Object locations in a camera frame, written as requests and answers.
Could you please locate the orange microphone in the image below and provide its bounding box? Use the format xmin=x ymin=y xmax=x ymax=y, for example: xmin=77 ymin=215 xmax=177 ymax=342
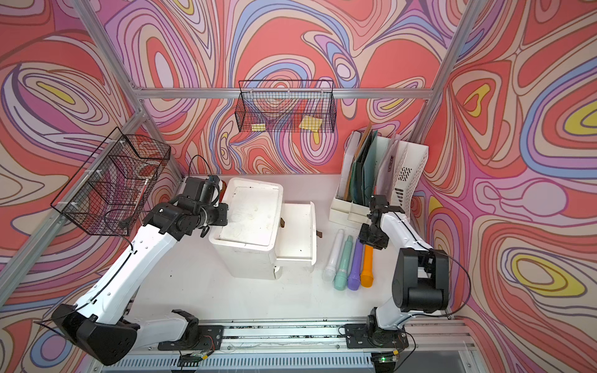
xmin=360 ymin=245 xmax=374 ymax=288

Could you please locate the purple microphone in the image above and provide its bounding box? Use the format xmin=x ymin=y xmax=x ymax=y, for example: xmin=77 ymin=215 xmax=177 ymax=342
xmin=347 ymin=239 xmax=364 ymax=291

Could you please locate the white plastic drawer cabinet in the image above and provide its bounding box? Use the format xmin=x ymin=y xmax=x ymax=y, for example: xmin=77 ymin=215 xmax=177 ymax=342
xmin=209 ymin=177 xmax=317 ymax=280

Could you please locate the teal microphone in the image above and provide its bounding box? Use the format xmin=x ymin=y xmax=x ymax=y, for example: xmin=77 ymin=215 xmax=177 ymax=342
xmin=334 ymin=236 xmax=354 ymax=291

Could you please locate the translucent white plastic tube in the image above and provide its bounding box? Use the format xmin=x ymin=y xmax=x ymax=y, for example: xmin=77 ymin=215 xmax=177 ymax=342
xmin=322 ymin=229 xmax=345 ymax=282

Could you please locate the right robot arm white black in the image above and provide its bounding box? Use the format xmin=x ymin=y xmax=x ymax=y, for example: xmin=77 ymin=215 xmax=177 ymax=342
xmin=359 ymin=195 xmax=450 ymax=348

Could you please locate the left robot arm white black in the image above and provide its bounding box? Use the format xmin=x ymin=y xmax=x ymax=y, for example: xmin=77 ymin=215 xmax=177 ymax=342
xmin=51 ymin=175 xmax=229 ymax=366

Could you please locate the teal plastic folder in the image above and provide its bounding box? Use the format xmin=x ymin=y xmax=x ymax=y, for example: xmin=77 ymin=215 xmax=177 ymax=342
xmin=351 ymin=131 xmax=377 ymax=207

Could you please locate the brown cardboard folder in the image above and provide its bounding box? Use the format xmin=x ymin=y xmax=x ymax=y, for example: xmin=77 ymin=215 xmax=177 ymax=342
xmin=345 ymin=123 xmax=372 ymax=202

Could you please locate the white desk file organizer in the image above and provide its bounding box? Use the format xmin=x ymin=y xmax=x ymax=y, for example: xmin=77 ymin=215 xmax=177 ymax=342
xmin=329 ymin=131 xmax=428 ymax=228

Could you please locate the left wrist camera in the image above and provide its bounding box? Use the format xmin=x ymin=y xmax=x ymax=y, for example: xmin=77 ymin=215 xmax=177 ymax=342
xmin=182 ymin=175 xmax=221 ymax=206

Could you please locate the black wire basket left wall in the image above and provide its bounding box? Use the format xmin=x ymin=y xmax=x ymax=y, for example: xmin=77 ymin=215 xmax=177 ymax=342
xmin=51 ymin=128 xmax=171 ymax=236

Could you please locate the black wire basket wall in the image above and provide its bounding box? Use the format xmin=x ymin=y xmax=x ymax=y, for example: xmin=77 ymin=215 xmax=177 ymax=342
xmin=51 ymin=128 xmax=171 ymax=236
xmin=235 ymin=79 xmax=337 ymax=133

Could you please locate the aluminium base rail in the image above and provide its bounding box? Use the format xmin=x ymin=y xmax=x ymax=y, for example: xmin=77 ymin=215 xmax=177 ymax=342
xmin=85 ymin=317 xmax=488 ymax=372

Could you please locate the black wire basket back wall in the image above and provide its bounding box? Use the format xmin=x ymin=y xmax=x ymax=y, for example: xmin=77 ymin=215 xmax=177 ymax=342
xmin=235 ymin=79 xmax=337 ymax=133

